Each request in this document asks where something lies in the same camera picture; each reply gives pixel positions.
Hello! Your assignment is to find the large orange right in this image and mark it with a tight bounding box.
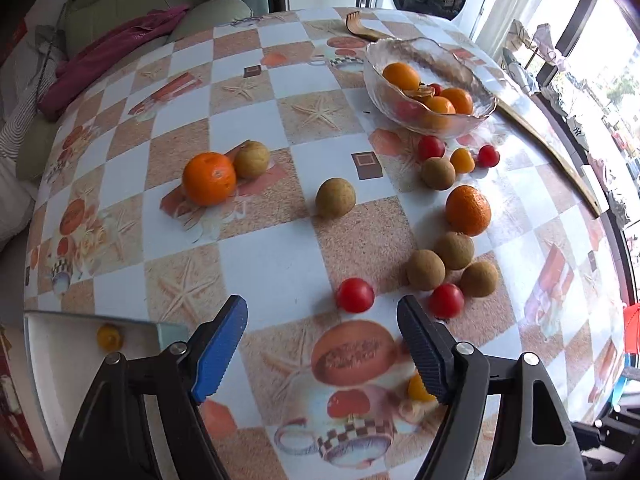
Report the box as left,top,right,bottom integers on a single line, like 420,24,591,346
445,185,491,236

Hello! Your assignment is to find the orange in bowl right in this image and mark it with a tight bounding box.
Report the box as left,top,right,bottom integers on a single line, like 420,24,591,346
440,88,474,115

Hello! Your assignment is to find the brown longan cluster left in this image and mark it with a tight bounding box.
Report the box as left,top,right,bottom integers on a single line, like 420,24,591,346
406,249,446,292

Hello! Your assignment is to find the red cherry tomato far right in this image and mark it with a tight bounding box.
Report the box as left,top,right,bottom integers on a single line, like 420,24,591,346
477,144,500,168

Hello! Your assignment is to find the white square tray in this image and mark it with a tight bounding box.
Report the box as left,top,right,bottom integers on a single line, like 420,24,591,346
24,311,189,458

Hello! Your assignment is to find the brown longan beside left orange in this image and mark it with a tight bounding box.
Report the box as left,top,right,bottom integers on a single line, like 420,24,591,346
233,141,270,180

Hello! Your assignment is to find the brown longan centre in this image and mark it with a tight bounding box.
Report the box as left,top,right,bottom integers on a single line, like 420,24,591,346
316,178,357,219

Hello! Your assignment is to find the orange in bowl front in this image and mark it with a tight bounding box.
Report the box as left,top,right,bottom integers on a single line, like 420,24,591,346
424,96,456,115

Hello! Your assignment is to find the checkered fruit-print tablecloth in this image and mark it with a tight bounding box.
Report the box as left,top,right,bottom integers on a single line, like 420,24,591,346
25,9,448,479

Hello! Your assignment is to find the brown longan cluster top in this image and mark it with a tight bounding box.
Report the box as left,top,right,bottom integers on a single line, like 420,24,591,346
434,231,475,271

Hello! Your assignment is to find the glass fruit bowl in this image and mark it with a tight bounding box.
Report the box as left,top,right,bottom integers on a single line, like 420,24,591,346
363,38,496,139

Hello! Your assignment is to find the green sofa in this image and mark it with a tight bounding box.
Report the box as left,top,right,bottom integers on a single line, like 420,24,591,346
1,0,253,181

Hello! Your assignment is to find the red cherry tomato by cluster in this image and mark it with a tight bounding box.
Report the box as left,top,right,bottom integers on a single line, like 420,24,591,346
427,283,465,320

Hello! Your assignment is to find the yellow-orange cherry tomato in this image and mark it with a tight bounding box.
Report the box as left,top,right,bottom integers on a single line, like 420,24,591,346
407,373,436,403

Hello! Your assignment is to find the magenta cloth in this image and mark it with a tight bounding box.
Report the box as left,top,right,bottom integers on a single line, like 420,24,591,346
38,6,190,122

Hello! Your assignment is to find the large orange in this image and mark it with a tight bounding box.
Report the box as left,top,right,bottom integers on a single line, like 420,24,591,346
445,185,491,236
181,152,236,207

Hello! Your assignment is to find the large orange left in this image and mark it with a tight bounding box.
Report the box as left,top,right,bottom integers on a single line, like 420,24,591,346
181,152,236,207

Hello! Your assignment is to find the yellow tomato in tray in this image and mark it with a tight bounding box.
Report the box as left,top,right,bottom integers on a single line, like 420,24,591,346
96,324,124,353

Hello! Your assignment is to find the brown longan near bowl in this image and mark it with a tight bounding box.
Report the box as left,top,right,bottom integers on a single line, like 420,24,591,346
420,157,457,191

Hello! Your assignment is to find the striped grey blanket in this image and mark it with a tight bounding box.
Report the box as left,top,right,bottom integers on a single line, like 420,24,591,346
1,25,66,244

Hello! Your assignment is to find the wooden back scratcher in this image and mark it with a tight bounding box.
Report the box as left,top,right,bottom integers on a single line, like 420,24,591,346
345,11,603,218

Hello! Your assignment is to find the red cherry tomato centre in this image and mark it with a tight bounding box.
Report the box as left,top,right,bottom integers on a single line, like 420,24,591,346
335,278,375,313

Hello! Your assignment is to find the orange in bowl back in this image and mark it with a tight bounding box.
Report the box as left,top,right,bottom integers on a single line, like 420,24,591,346
382,62,421,91

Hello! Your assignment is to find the small orange kumquat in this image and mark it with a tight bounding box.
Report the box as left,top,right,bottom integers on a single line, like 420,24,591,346
449,148,475,174

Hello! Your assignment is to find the red plastic cup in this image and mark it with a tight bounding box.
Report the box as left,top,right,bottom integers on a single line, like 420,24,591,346
624,302,640,356

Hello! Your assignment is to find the red cherry tomato near bowl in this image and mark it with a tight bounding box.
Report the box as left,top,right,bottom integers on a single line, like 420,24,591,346
418,136,446,162

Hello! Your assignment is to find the orange in bowl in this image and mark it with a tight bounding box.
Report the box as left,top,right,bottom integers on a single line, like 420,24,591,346
440,88,474,115
382,62,421,91
424,96,456,115

